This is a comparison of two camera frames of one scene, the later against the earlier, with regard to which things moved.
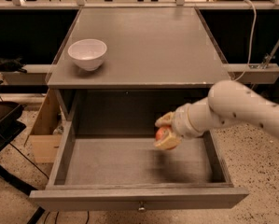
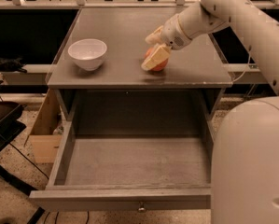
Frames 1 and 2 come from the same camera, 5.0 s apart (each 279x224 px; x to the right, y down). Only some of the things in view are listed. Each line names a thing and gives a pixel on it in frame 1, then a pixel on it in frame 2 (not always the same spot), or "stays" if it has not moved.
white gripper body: x=182 y=124 -> x=174 y=35
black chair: x=5 y=126 stays
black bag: x=1 y=64 stays
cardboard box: x=45 y=141 stays
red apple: x=161 y=133 -> x=160 y=66
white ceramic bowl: x=88 y=53 stays
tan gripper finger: x=169 y=142 -> x=158 y=54
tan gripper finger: x=166 y=119 -> x=156 y=36
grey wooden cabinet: x=135 y=64 stays
